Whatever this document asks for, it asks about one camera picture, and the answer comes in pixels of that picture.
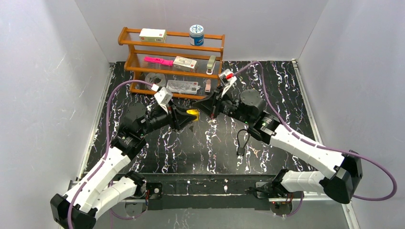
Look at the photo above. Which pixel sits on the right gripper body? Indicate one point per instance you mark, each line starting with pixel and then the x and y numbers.
pixel 215 105

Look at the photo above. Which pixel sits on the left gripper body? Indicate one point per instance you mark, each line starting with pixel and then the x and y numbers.
pixel 172 117

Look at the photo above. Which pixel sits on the yellow padlock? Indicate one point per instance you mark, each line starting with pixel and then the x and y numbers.
pixel 194 112

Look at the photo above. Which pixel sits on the black cable loop lock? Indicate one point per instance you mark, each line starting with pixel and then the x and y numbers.
pixel 241 148

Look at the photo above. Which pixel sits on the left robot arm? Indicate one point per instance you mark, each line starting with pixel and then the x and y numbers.
pixel 82 205

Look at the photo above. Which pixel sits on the flat packaged card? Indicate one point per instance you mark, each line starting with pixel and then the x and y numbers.
pixel 183 87

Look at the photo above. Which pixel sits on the clear tape roll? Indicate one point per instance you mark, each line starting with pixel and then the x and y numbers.
pixel 155 80

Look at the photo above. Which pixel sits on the beige small stapler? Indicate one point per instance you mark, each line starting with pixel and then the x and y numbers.
pixel 210 65

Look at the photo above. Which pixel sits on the white box middle shelf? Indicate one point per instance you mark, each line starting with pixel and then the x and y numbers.
pixel 185 64

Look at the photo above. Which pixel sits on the white box shelf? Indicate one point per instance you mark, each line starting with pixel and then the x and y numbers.
pixel 153 35
pixel 185 64

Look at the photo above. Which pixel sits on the wooden three-tier shelf rack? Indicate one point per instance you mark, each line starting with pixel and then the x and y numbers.
pixel 176 44

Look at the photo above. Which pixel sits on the pink flat tool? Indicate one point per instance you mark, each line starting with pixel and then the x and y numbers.
pixel 158 61

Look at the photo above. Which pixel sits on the blue round jar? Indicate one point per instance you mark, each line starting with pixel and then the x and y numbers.
pixel 196 34

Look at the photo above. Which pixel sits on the white box top shelf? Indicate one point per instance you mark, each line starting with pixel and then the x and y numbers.
pixel 153 35

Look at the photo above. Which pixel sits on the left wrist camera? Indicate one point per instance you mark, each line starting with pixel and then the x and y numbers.
pixel 163 96

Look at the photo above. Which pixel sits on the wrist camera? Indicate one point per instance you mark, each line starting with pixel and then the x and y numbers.
pixel 163 96
pixel 228 79

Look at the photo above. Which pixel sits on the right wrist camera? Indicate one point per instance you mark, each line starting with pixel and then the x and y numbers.
pixel 228 79

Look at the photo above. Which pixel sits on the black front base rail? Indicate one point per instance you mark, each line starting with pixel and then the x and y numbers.
pixel 219 191

